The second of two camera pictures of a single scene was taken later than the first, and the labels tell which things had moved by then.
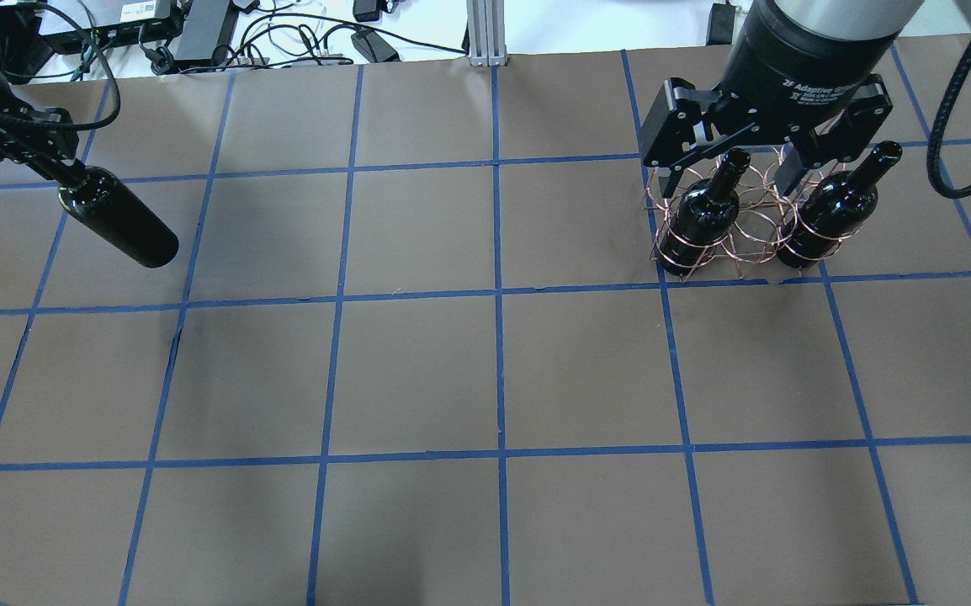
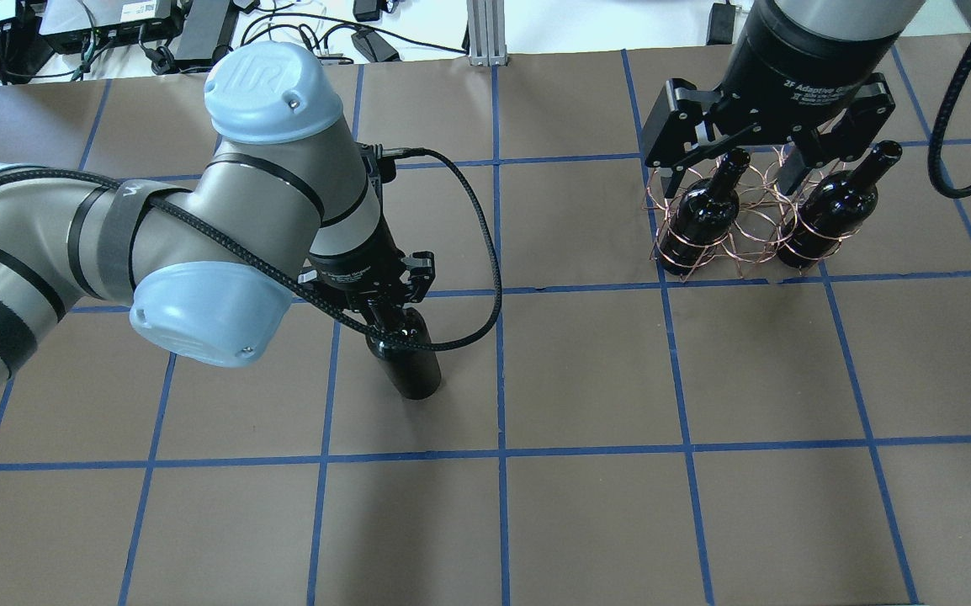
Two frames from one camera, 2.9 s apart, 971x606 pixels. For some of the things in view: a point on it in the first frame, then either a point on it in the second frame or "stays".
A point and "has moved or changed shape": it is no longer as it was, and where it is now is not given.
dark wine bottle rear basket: [834, 207] stays
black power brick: [208, 26] stays
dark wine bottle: [102, 202] has moved or changed shape
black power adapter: [373, 47] stays
